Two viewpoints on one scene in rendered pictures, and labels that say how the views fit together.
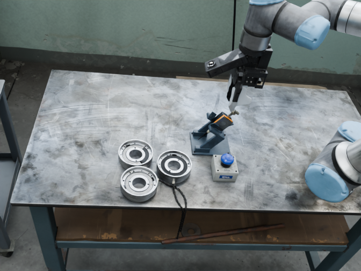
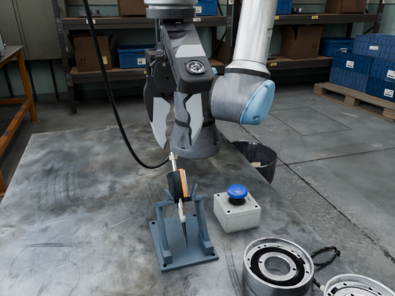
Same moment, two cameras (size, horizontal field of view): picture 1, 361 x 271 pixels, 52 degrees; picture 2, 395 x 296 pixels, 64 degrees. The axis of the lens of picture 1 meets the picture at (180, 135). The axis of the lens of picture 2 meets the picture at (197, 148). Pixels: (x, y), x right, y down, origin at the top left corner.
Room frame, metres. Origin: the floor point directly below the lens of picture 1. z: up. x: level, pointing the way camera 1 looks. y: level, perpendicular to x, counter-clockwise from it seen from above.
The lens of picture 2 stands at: (0.88, 0.35, 1.20)
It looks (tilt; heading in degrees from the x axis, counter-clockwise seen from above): 26 degrees down; 264
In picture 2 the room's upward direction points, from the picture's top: straight up
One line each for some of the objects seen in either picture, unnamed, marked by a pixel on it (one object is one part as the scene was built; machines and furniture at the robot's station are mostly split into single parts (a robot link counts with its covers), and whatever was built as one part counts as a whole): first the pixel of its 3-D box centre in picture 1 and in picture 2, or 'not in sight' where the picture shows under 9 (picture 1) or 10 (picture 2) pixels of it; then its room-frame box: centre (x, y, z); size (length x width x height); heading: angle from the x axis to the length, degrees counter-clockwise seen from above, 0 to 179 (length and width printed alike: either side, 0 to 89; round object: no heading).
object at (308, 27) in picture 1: (304, 25); not in sight; (0.83, -0.24, 1.29); 0.11 x 0.11 x 0.08; 57
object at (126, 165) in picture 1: (135, 156); not in sight; (0.74, 0.12, 0.82); 0.10 x 0.10 x 0.04
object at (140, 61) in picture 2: not in sight; (140, 56); (1.16, -3.60, 0.56); 0.52 x 0.38 x 0.22; 8
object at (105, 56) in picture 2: not in sight; (92, 51); (1.69, -3.48, 0.64); 0.49 x 0.40 x 0.37; 16
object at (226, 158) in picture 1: (226, 162); (237, 198); (0.75, -0.15, 0.85); 0.04 x 0.04 x 0.05
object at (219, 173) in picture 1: (225, 168); (235, 207); (0.75, -0.16, 0.82); 0.08 x 0.07 x 0.05; 101
